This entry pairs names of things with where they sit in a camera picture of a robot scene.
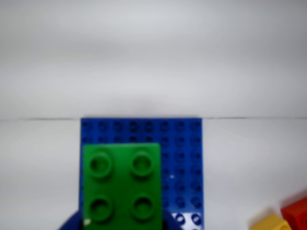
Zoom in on blue 8x8 studded baseplate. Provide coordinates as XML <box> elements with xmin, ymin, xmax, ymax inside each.
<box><xmin>79</xmin><ymin>116</ymin><xmax>204</xmax><ymax>230</ymax></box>

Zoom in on red 2x4 brick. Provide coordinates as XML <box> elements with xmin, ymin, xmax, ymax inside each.
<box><xmin>280</xmin><ymin>196</ymin><xmax>307</xmax><ymax>230</ymax></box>

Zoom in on yellow 2x2 brick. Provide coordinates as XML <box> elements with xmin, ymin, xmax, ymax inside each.
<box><xmin>248</xmin><ymin>214</ymin><xmax>292</xmax><ymax>230</ymax></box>

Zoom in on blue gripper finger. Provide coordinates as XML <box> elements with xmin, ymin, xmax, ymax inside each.
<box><xmin>57</xmin><ymin>210</ymin><xmax>84</xmax><ymax>230</ymax></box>
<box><xmin>162</xmin><ymin>210</ymin><xmax>180</xmax><ymax>230</ymax></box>

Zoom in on green 2x4 brick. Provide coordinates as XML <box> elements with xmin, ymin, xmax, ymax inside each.
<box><xmin>81</xmin><ymin>142</ymin><xmax>165</xmax><ymax>230</ymax></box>

